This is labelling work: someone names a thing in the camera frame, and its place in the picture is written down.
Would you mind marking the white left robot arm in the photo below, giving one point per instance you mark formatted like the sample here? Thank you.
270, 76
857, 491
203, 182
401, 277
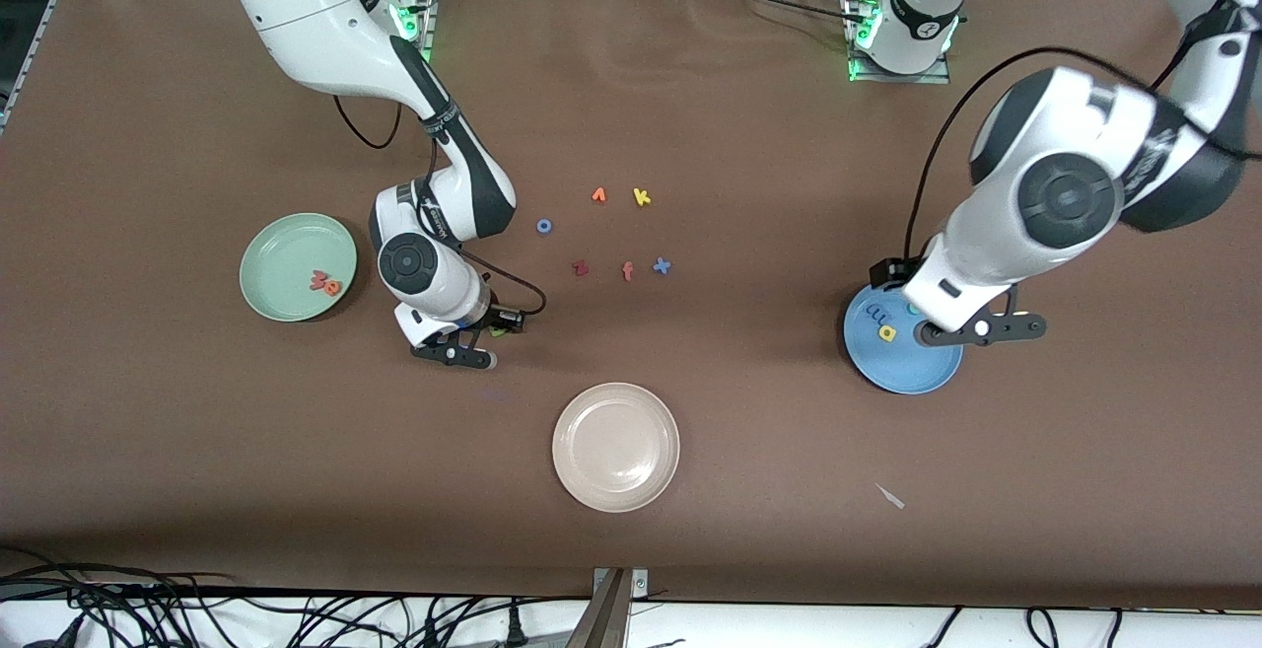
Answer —
1065, 199

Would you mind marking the yellow foam letter k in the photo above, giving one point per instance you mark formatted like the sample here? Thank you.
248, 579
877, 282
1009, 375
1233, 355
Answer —
639, 197

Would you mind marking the brown table cover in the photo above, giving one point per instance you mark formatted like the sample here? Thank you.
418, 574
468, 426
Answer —
631, 96

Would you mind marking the white paper scrap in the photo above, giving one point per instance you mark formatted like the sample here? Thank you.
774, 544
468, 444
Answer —
890, 497

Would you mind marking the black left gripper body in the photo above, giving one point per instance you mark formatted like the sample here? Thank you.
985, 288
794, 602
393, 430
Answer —
894, 272

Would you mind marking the small metal bracket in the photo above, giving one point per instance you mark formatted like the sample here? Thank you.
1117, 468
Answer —
641, 584

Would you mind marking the blue foam letter m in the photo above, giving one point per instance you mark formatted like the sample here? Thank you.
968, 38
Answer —
876, 312

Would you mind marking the blue foam letter x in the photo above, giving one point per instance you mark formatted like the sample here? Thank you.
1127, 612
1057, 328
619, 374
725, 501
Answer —
662, 265

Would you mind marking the green plate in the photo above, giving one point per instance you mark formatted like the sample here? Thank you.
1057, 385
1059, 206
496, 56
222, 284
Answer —
286, 253

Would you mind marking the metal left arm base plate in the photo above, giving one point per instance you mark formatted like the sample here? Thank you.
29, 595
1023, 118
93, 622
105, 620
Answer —
887, 79

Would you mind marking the beige plate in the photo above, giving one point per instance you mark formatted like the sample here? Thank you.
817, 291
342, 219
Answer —
615, 447

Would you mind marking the aluminium profile beam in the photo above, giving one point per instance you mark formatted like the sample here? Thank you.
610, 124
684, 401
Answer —
601, 618

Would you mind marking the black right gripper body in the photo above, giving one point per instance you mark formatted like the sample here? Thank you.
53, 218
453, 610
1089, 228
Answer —
504, 319

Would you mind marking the blue plate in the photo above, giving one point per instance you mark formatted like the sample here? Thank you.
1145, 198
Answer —
917, 372

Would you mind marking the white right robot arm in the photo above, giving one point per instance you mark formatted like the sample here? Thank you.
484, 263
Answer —
315, 27

